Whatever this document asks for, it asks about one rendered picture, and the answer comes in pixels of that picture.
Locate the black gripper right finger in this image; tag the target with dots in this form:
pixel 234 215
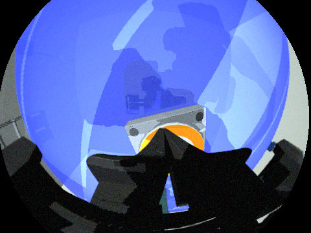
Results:
pixel 191 167

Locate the orange and white round plate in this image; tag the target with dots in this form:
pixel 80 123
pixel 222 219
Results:
pixel 186 132

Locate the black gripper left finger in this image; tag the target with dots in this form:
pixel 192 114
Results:
pixel 150 167

